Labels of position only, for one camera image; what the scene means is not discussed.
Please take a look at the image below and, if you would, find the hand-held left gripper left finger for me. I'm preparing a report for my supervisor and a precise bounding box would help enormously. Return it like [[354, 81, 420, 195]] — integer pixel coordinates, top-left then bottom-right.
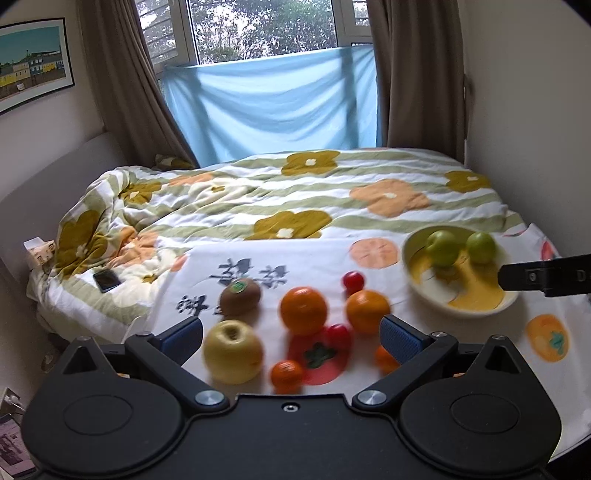
[[60, 318, 230, 414]]

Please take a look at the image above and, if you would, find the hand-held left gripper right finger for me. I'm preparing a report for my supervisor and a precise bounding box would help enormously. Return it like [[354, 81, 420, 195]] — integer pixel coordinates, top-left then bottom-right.
[[352, 315, 532, 414]]

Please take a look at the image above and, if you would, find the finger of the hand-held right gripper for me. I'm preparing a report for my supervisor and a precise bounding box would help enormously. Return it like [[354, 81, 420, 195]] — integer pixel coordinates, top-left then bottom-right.
[[498, 255, 591, 297]]

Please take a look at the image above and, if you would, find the orange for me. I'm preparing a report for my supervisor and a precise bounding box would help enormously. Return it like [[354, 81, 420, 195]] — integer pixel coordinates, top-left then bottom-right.
[[346, 289, 391, 334], [280, 286, 329, 336]]

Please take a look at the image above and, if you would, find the yellow apple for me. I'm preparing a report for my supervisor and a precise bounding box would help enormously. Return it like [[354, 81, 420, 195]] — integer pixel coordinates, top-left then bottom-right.
[[203, 319, 265, 385]]

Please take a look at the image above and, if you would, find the cream ceramic bowl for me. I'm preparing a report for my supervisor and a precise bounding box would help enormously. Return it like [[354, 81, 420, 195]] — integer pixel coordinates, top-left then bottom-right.
[[401, 227, 522, 319]]

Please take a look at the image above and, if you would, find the brown kiwi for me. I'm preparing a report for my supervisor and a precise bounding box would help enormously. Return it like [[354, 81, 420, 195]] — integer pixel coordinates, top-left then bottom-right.
[[219, 278, 262, 317]]

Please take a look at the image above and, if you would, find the small tangerine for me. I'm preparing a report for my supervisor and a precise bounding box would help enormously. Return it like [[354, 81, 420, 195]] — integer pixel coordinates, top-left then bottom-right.
[[374, 345, 400, 374], [270, 360, 305, 394]]

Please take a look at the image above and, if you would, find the green apple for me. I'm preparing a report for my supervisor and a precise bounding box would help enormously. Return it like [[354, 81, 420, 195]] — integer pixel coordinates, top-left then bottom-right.
[[426, 230, 462, 268], [465, 232, 498, 265]]

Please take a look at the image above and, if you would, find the red cherry tomato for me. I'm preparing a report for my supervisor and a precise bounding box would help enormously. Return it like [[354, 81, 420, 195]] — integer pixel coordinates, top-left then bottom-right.
[[342, 271, 366, 296], [323, 324, 352, 356]]

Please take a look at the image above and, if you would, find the black smartphone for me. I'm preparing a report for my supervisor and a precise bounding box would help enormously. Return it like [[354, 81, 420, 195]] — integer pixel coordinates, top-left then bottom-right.
[[93, 270, 123, 294]]

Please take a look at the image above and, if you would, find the white persimmon print cloth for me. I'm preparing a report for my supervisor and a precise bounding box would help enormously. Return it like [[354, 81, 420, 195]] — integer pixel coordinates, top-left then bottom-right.
[[124, 224, 591, 462]]

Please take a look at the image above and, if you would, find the tissue box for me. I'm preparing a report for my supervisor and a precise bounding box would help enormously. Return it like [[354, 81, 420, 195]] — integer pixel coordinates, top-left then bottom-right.
[[23, 237, 58, 273]]

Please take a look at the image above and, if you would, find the floral pillow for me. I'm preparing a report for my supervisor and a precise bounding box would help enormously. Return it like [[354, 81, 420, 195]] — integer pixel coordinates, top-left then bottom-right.
[[154, 154, 195, 171]]

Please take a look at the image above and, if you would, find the floral striped blanket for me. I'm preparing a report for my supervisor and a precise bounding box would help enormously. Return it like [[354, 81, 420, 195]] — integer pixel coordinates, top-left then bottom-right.
[[25, 148, 527, 342]]

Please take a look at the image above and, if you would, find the magazine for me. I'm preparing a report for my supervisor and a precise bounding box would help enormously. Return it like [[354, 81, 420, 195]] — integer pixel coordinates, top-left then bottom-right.
[[0, 413, 38, 478]]

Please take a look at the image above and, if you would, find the brown curtain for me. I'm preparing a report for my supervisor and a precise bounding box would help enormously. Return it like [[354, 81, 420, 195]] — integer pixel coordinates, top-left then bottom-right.
[[76, 0, 201, 169], [367, 0, 465, 160]]

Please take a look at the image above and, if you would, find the blue window cloth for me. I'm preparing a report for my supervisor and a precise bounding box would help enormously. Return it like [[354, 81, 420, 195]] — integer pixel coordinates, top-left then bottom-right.
[[159, 44, 379, 167]]

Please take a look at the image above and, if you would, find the window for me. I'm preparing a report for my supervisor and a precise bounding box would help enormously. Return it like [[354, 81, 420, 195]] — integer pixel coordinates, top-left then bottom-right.
[[134, 0, 375, 77]]

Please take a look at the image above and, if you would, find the white wall socket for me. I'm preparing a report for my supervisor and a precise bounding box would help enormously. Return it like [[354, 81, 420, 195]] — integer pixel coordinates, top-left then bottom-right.
[[2, 387, 24, 416]]

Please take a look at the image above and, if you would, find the framed wall picture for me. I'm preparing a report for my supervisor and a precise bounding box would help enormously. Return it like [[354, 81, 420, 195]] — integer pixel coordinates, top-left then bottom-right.
[[0, 17, 75, 115]]

